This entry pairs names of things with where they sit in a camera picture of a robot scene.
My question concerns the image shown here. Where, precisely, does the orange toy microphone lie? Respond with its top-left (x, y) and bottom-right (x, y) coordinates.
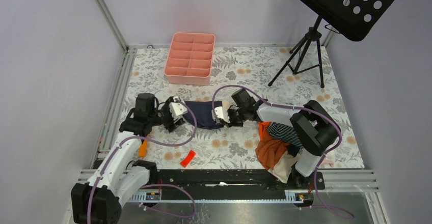
top-left (138, 140), bottom-right (148, 158)

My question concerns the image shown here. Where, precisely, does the navy underwear beige waistband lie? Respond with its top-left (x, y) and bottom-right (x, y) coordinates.
top-left (185, 101), bottom-right (224, 130)

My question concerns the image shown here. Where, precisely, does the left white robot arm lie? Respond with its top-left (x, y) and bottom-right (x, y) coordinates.
top-left (71, 93), bottom-right (187, 223)

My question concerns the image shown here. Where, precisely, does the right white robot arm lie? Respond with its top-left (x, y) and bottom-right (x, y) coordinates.
top-left (211, 85), bottom-right (342, 189)

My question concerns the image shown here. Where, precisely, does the floral table mat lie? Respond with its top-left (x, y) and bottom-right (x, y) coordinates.
top-left (118, 47), bottom-right (364, 170)

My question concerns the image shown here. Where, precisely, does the orange garment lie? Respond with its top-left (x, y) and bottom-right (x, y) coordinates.
top-left (255, 122), bottom-right (290, 170)

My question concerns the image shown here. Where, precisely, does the small red plastic piece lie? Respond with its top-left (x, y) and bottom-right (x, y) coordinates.
top-left (180, 150), bottom-right (196, 168)

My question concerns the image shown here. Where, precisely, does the pink divided organizer tray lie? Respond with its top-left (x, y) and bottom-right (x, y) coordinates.
top-left (164, 33), bottom-right (215, 86)

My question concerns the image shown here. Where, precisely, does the white cream garment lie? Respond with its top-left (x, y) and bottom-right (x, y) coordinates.
top-left (257, 150), bottom-right (321, 183)

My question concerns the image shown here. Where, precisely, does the black music stand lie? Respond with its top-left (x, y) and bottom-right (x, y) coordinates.
top-left (268, 0), bottom-right (395, 86)

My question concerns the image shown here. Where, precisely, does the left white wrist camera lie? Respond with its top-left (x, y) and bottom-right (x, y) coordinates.
top-left (168, 102), bottom-right (187, 120)

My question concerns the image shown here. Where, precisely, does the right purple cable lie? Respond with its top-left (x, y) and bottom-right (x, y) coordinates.
top-left (211, 85), bottom-right (355, 221)

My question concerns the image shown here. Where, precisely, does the purple cable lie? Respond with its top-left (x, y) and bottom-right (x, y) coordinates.
top-left (211, 85), bottom-right (355, 221)
top-left (86, 99), bottom-right (198, 224)

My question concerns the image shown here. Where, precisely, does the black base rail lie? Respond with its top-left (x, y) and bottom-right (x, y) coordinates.
top-left (129, 170), bottom-right (325, 204)

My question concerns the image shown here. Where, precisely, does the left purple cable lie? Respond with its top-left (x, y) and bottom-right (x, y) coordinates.
top-left (86, 99), bottom-right (198, 224)

